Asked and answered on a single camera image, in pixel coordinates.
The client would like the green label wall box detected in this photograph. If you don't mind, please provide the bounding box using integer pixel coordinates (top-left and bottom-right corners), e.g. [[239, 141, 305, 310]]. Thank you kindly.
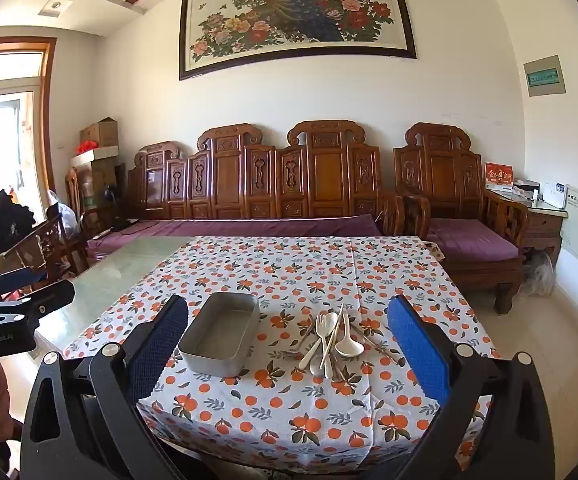
[[523, 55, 567, 97]]

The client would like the white fork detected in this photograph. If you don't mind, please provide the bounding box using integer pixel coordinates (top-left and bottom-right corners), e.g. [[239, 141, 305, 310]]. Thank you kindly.
[[298, 314, 330, 370]]

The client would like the red card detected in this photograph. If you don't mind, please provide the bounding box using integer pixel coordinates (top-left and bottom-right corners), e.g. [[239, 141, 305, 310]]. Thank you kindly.
[[484, 161, 515, 191]]

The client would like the large cardboard box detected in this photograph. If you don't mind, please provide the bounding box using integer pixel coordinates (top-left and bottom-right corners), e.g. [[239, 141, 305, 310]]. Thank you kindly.
[[71, 146, 120, 211]]

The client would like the clear plastic bag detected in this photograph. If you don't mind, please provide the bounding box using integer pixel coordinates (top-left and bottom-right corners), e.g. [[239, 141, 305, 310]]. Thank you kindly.
[[51, 202, 80, 237]]

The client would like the purple sofa cushion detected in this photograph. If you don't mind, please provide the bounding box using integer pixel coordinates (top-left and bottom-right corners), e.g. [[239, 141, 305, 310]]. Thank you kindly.
[[86, 214, 385, 262]]

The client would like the orange print tablecloth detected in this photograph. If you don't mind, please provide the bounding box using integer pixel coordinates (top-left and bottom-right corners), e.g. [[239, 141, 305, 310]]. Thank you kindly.
[[64, 235, 501, 476]]

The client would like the cream chopstick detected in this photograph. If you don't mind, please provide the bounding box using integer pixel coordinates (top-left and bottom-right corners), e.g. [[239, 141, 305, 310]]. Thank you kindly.
[[324, 303, 345, 377]]

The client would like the purple armchair cushion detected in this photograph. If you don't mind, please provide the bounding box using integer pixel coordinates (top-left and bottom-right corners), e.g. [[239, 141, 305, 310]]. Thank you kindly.
[[426, 217, 521, 264]]

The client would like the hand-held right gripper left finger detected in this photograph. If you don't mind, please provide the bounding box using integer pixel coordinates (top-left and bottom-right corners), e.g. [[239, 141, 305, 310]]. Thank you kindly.
[[19, 294, 190, 480]]

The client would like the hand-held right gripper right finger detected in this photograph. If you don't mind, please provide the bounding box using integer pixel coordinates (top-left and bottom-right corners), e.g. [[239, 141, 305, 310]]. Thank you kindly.
[[387, 296, 556, 480]]

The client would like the black bag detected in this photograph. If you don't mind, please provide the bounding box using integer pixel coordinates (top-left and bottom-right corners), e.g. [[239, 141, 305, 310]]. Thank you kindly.
[[0, 189, 36, 257]]

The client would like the wooden side table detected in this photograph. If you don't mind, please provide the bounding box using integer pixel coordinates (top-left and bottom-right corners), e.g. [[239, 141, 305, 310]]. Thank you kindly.
[[486, 187, 569, 257]]

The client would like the metal spoon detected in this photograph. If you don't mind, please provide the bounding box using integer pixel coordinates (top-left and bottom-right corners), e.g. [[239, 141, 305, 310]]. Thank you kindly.
[[309, 345, 326, 378]]

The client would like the framed peacock painting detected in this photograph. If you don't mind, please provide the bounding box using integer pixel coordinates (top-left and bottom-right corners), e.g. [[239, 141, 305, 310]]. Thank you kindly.
[[179, 0, 418, 81]]

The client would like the wooden side chair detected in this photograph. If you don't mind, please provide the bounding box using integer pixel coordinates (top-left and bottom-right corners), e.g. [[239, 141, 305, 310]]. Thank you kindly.
[[0, 210, 86, 283]]

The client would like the carved wooden sofa bench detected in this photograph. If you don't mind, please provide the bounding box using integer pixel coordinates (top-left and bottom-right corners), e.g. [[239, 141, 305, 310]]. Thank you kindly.
[[128, 120, 406, 239]]

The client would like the small cardboard box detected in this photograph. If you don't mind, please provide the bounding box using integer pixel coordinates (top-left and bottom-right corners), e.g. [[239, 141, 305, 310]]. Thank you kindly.
[[80, 117, 120, 149]]

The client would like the white soup spoon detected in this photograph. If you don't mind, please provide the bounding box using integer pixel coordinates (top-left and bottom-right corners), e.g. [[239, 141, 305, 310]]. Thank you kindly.
[[335, 310, 366, 359]]

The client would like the metal fork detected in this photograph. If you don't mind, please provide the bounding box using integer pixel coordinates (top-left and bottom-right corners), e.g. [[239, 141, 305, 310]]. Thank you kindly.
[[281, 327, 316, 362]]

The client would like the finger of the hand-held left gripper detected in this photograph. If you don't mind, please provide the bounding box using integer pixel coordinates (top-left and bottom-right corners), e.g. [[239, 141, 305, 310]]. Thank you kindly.
[[0, 280, 76, 319], [0, 266, 50, 302]]

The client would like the rectangular metal tray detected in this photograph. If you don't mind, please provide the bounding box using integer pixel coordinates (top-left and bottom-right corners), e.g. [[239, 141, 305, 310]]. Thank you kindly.
[[177, 291, 261, 377]]

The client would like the wooden door frame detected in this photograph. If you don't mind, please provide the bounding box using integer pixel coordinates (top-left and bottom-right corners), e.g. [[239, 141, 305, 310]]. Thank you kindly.
[[0, 36, 58, 211]]

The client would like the carved wooden armchair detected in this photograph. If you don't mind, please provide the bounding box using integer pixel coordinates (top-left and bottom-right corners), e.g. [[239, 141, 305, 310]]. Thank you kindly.
[[393, 122, 531, 315]]

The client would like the grey plastic bag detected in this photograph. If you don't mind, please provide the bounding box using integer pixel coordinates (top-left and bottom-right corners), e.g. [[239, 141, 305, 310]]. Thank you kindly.
[[522, 252, 555, 297]]

